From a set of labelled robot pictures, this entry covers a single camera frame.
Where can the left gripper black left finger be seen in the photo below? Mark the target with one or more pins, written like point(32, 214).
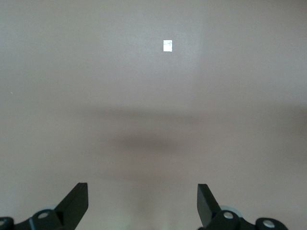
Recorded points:
point(72, 206)

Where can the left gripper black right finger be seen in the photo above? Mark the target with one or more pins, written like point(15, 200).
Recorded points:
point(206, 206)

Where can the white paper sticker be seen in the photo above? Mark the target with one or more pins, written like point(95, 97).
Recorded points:
point(168, 46)

